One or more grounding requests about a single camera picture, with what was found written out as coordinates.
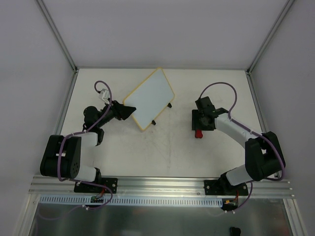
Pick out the red bone-shaped eraser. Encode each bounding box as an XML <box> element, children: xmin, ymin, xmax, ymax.
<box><xmin>194</xmin><ymin>129</ymin><xmax>203</xmax><ymax>139</ymax></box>

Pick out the yellow framed whiteboard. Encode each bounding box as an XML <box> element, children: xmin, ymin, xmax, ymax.
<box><xmin>123</xmin><ymin>67</ymin><xmax>175</xmax><ymax>131</ymax></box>

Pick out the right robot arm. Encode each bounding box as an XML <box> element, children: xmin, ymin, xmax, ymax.
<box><xmin>191</xmin><ymin>97</ymin><xmax>285</xmax><ymax>195</ymax></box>

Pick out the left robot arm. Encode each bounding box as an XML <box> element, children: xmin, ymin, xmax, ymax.
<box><xmin>40</xmin><ymin>100</ymin><xmax>136</xmax><ymax>192</ymax></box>

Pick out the black object at bottom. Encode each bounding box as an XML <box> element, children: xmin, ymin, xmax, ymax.
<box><xmin>230</xmin><ymin>227</ymin><xmax>241</xmax><ymax>236</ymax></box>

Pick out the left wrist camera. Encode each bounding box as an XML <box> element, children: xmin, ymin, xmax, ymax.
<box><xmin>98</xmin><ymin>88</ymin><xmax>110</xmax><ymax>104</ymax></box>

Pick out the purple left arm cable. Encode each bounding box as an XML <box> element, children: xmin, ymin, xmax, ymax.
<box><xmin>36</xmin><ymin>80</ymin><xmax>114</xmax><ymax>219</ymax></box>

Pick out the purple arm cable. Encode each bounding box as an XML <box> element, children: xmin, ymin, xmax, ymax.
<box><xmin>198</xmin><ymin>82</ymin><xmax>286</xmax><ymax>217</ymax></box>
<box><xmin>36</xmin><ymin>80</ymin><xmax>114</xmax><ymax>219</ymax></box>

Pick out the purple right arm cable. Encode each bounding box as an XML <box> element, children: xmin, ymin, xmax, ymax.
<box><xmin>198</xmin><ymin>82</ymin><xmax>286</xmax><ymax>217</ymax></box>

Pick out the left aluminium frame post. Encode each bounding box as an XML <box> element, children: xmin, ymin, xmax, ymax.
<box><xmin>36</xmin><ymin>0</ymin><xmax>79</xmax><ymax>72</ymax></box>

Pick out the aluminium frame post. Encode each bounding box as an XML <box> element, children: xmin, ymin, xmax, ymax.
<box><xmin>36</xmin><ymin>0</ymin><xmax>79</xmax><ymax>72</ymax></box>
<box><xmin>247</xmin><ymin>0</ymin><xmax>295</xmax><ymax>75</ymax></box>

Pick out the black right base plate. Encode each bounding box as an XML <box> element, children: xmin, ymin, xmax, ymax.
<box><xmin>204</xmin><ymin>179</ymin><xmax>249</xmax><ymax>196</ymax></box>

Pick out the aluminium mounting rail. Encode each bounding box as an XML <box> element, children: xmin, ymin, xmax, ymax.
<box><xmin>28</xmin><ymin>175</ymin><xmax>295</xmax><ymax>199</ymax></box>

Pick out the white slotted cable duct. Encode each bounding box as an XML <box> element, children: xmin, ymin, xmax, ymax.
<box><xmin>39</xmin><ymin>195</ymin><xmax>223</xmax><ymax>208</ymax></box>

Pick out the right aluminium frame post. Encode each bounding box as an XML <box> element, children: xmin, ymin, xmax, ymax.
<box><xmin>247</xmin><ymin>0</ymin><xmax>295</xmax><ymax>75</ymax></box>

